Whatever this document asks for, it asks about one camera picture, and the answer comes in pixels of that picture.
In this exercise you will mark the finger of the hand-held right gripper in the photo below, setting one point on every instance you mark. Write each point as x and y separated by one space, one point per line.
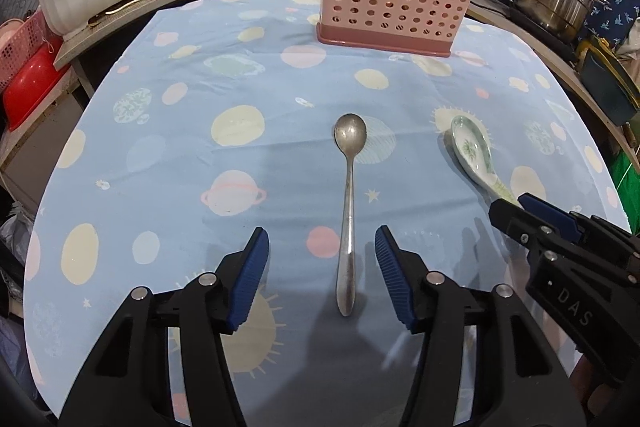
515 219
545 212

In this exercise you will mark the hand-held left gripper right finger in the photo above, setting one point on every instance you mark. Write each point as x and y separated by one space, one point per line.
395 282

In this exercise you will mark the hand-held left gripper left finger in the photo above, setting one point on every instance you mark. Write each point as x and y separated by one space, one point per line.
247 282

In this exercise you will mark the white ceramic soup spoon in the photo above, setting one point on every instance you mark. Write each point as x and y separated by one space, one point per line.
470 147

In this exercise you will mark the long metal spoon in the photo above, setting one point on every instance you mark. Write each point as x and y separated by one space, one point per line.
347 207

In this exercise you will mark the green mesh bag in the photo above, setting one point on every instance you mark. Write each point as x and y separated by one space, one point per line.
627 187

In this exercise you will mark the dark box yellow edge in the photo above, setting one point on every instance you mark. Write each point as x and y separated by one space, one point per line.
607 82

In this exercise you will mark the black induction cooker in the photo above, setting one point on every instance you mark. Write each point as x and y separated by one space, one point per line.
545 39

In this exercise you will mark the grey plastic bag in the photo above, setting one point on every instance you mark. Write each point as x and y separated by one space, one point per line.
15 247

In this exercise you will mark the red plastic basin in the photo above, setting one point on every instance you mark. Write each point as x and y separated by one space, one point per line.
32 92

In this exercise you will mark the small gold spoon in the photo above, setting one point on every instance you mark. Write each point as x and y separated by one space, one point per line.
100 18

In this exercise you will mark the pink plastic basket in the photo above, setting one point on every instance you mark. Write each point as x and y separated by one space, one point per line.
22 49

